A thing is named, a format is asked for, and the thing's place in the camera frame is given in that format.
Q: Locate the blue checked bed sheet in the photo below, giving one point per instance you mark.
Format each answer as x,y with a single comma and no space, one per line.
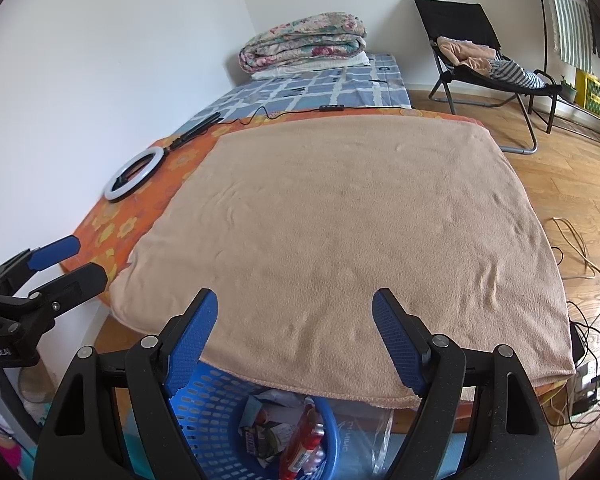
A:
330,87

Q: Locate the black folding chair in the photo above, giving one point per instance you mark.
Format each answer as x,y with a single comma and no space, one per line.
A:
455,15

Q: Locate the red cardboard box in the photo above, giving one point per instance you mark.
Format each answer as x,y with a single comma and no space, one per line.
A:
305,435

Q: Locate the black metal clothes rack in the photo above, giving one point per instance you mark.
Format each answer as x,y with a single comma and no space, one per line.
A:
546,35

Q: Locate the yellow plastic crate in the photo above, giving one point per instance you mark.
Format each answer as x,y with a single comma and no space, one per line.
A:
592,92

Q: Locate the blue plastic laundry basket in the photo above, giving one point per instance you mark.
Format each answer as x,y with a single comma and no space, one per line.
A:
215,385

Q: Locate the beige cloth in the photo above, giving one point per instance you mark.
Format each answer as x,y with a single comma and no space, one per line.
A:
32,385

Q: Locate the black power adapter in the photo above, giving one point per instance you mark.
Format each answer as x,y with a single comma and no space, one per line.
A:
576,340

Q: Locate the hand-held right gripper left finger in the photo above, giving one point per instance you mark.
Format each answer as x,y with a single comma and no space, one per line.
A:
190,345

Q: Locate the green striped hanging cloth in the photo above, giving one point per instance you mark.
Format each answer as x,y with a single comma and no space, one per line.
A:
570,15

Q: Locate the beige fleece blanket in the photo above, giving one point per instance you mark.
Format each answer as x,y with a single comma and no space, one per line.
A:
355,220

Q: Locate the small potted plant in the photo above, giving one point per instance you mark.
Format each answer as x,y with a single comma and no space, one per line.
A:
569,92

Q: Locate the dark candy wrapper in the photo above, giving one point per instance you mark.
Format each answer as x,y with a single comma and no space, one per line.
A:
249,440

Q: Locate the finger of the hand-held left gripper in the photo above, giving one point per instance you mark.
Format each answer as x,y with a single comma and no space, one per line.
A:
55,251
75,282

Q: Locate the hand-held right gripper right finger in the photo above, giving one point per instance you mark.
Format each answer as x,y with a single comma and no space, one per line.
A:
397,345

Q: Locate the clear plastic bag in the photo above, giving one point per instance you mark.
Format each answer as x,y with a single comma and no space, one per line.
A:
365,440

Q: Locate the pink cloth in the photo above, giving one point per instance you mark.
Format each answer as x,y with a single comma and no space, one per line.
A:
465,52

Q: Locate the folded floral quilt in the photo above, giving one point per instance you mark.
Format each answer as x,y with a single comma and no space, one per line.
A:
305,40

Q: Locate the striped garment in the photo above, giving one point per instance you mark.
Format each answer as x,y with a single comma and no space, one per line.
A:
517,76

